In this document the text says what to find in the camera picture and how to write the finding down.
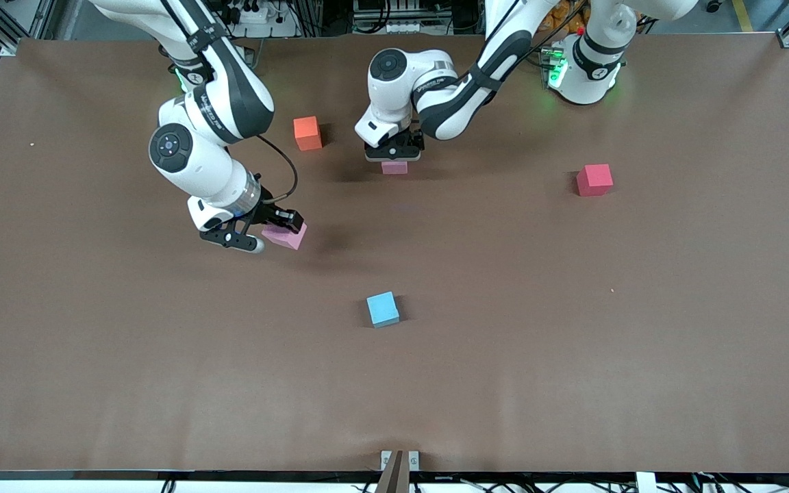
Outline orange foam cube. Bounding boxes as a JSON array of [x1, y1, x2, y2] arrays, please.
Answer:
[[293, 115, 323, 151]]

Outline metal equipment rack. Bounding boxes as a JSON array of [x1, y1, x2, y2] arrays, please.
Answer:
[[352, 0, 451, 35]]

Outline brown paper table cover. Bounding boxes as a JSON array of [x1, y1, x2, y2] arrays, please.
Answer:
[[0, 34, 789, 473]]

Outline blue foam cube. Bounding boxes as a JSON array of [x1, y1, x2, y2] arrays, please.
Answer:
[[366, 291, 401, 329]]

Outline white power strip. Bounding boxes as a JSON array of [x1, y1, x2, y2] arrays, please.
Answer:
[[223, 2, 273, 25]]

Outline red foam cube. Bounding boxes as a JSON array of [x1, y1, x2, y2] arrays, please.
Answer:
[[576, 164, 614, 197]]

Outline orange snack bag pile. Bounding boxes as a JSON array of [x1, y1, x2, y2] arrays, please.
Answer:
[[538, 0, 588, 36]]

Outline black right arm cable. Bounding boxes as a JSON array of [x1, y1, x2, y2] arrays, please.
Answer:
[[162, 0, 298, 203]]

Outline small metal bracket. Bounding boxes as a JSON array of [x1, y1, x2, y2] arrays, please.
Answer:
[[381, 450, 420, 472]]

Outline tangled floor cables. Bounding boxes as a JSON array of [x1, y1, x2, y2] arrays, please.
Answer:
[[686, 462, 789, 493]]

